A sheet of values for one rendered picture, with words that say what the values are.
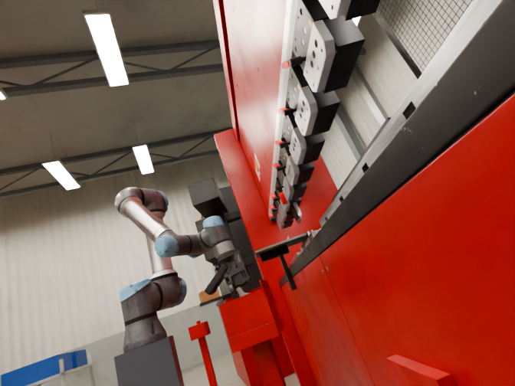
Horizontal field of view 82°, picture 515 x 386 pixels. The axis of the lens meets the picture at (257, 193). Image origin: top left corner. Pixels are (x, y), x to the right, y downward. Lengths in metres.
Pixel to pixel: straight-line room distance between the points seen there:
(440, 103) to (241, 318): 0.88
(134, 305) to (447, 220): 1.08
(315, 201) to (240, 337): 1.68
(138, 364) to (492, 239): 1.08
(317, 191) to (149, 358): 1.85
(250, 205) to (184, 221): 6.42
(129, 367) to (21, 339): 8.08
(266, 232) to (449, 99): 2.20
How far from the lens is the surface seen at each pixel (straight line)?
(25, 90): 5.99
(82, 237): 9.19
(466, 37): 0.43
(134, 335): 1.22
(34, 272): 9.38
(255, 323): 1.03
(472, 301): 0.35
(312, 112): 0.84
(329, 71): 0.73
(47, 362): 4.08
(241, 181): 2.56
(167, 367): 1.18
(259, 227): 2.42
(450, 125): 0.28
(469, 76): 0.26
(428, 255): 0.37
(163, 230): 1.11
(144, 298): 1.23
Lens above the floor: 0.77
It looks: 20 degrees up
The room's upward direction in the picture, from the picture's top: 21 degrees counter-clockwise
